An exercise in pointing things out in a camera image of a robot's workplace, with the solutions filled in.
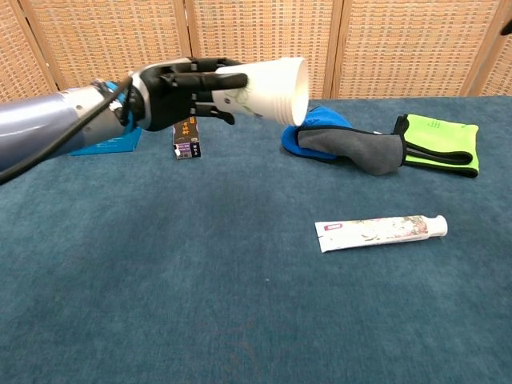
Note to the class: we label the small black carton box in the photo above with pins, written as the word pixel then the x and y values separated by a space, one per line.
pixel 187 140

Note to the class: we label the green cloth with black trim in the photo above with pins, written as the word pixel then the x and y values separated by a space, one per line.
pixel 440 138

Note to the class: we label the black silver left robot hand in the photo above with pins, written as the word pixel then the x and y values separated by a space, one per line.
pixel 168 100

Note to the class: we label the white toothpaste tube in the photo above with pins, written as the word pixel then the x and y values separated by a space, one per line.
pixel 376 234

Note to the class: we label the woven bamboo folding screen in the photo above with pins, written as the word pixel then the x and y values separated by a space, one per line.
pixel 256 36

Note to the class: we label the blue cookie box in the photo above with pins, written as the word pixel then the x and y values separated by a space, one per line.
pixel 116 145

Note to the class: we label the blue and grey cloth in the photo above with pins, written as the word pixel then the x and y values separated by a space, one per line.
pixel 352 146

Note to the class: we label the silver-blue left robot arm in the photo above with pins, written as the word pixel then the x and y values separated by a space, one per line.
pixel 36 124

